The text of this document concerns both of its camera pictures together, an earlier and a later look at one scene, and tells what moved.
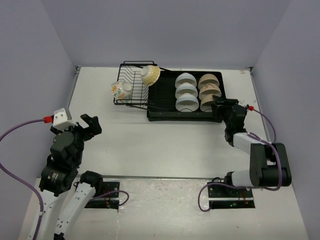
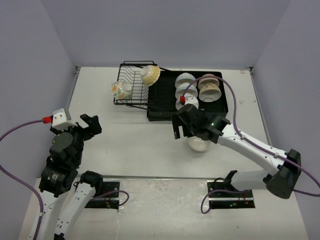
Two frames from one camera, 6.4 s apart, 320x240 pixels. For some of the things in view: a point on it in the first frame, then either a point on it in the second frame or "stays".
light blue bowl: x=186 y=88 stays
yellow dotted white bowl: x=150 y=74 stays
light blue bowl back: x=185 y=77 stays
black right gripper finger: x=215 y=111 to x=187 y=131
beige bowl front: x=206 y=105 to x=198 y=144
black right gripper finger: x=223 y=101 to x=176 y=122
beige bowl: x=212 y=89 stays
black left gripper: x=93 y=128 stays
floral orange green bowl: x=122 y=90 stays
